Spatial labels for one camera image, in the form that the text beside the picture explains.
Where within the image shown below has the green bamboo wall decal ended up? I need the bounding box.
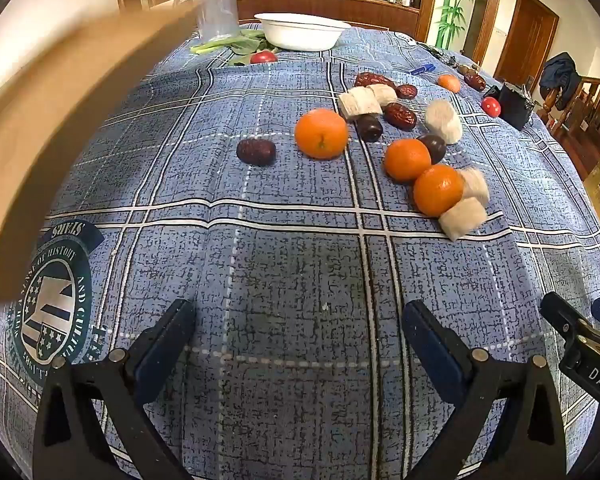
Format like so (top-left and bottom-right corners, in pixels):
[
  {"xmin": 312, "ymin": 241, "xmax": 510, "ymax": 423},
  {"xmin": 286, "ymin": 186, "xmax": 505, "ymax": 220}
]
[{"xmin": 432, "ymin": 0, "xmax": 476, "ymax": 51}]

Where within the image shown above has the wooden door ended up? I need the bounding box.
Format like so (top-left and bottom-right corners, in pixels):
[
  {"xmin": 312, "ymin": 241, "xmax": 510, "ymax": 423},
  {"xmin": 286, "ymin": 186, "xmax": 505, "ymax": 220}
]
[{"xmin": 494, "ymin": 0, "xmax": 560, "ymax": 92}]

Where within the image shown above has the clear plastic mug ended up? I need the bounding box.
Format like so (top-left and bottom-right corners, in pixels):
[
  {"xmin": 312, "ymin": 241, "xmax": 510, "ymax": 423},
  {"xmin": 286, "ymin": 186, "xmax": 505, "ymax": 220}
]
[{"xmin": 195, "ymin": 0, "xmax": 240, "ymax": 41}]

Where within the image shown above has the bunch of keys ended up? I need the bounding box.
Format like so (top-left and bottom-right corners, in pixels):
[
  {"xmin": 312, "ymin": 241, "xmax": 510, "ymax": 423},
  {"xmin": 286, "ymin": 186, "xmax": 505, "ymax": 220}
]
[{"xmin": 445, "ymin": 56, "xmax": 481, "ymax": 75}]

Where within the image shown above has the white bowl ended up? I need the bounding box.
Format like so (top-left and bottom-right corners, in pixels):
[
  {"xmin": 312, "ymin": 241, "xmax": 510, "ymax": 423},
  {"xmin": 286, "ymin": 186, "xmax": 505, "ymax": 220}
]
[{"xmin": 254, "ymin": 12, "xmax": 352, "ymax": 52}]

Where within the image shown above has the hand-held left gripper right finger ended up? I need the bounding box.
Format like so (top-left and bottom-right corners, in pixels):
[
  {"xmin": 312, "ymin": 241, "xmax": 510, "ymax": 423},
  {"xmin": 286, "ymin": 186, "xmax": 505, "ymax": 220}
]
[{"xmin": 401, "ymin": 300, "xmax": 567, "ymax": 480}]

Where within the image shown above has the blue plaid tablecloth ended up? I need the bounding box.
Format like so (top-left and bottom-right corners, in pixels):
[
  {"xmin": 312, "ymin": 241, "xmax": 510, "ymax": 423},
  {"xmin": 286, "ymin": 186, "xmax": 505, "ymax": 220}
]
[{"xmin": 0, "ymin": 22, "xmax": 600, "ymax": 480}]

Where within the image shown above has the dark red date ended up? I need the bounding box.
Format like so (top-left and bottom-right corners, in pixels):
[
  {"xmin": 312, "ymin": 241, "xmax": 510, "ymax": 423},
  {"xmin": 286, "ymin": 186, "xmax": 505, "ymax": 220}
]
[{"xmin": 236, "ymin": 138, "xmax": 276, "ymax": 166}]

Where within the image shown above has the wooden stair railing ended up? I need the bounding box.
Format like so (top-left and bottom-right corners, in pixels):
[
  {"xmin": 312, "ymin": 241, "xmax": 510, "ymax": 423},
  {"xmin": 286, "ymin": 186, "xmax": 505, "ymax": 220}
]
[{"xmin": 542, "ymin": 70, "xmax": 600, "ymax": 171}]

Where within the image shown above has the green vegetable leaf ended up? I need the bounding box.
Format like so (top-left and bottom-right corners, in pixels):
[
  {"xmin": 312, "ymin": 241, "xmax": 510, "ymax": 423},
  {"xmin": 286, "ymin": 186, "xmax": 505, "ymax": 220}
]
[{"xmin": 227, "ymin": 40, "xmax": 281, "ymax": 67}]

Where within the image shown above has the green bok choy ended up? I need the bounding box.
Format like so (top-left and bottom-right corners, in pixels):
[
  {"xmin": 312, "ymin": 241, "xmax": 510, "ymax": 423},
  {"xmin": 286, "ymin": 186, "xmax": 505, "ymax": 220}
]
[{"xmin": 190, "ymin": 30, "xmax": 266, "ymax": 56}]

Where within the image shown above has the dark jacket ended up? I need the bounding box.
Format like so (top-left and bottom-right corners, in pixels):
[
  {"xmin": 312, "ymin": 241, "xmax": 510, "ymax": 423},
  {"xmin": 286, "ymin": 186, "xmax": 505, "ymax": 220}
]
[{"xmin": 539, "ymin": 52, "xmax": 583, "ymax": 110}]

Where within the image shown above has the shallow cardboard box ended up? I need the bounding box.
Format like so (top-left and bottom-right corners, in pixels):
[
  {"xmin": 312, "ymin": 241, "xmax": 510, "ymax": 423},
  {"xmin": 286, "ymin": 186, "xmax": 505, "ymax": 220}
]
[{"xmin": 0, "ymin": 2, "xmax": 206, "ymax": 331}]

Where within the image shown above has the large orange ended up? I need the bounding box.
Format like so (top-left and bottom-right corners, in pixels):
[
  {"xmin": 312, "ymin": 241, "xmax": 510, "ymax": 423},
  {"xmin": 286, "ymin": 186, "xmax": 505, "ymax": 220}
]
[{"xmin": 294, "ymin": 108, "xmax": 349, "ymax": 161}]

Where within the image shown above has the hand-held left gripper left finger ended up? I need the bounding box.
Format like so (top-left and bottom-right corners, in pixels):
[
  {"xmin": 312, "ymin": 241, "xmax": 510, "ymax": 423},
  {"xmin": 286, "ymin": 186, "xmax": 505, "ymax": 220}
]
[{"xmin": 32, "ymin": 299, "xmax": 197, "ymax": 480}]

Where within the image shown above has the wooden counter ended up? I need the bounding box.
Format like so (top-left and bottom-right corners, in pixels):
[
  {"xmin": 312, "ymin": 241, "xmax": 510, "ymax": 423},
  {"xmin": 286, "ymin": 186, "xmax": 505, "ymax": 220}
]
[{"xmin": 237, "ymin": 0, "xmax": 426, "ymax": 41}]

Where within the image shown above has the small black box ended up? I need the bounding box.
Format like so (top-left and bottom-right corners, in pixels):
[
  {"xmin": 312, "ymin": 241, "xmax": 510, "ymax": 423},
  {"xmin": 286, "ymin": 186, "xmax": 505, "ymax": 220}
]
[{"xmin": 482, "ymin": 81, "xmax": 535, "ymax": 131}]

